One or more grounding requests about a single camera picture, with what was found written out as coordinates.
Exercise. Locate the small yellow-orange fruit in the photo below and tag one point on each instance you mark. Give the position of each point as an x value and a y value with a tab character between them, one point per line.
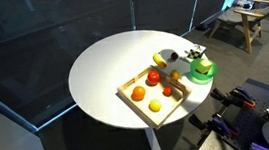
174	74

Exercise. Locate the yellow-green cube block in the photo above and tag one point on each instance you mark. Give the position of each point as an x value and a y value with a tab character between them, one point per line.
204	65

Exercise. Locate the wooden armchair grey cushion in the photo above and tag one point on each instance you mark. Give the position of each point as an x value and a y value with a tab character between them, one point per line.
235	15

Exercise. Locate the purple clamp orange tip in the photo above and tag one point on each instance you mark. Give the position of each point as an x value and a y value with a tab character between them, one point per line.
243	96

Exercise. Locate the orange fruit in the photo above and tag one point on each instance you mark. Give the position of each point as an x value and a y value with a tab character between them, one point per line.
138	92

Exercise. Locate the red apple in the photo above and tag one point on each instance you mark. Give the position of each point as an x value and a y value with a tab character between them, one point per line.
153	77

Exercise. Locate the light wooden slatted crate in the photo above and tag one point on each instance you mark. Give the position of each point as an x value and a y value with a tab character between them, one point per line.
145	114

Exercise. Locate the yellow lemon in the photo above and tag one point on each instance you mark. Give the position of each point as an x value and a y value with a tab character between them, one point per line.
154	105

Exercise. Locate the dark red plum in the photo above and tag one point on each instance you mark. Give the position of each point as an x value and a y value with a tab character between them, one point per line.
174	55

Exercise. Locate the purple black clamp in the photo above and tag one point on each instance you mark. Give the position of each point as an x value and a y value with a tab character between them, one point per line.
223	126

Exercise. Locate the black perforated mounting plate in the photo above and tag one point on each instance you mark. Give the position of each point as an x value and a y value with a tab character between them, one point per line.
261	100

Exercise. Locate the yellow banana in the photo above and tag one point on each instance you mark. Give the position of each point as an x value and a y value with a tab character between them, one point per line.
158	60

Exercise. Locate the green translucent bowl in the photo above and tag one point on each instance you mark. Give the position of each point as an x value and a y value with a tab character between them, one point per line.
196	75

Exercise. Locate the white patterned cube box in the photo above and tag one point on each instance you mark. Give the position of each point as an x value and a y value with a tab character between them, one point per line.
196	52

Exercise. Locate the small red strawberry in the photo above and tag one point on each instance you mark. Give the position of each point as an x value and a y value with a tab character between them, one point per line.
167	91

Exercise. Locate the white table pedestal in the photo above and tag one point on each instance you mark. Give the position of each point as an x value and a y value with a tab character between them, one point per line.
154	143

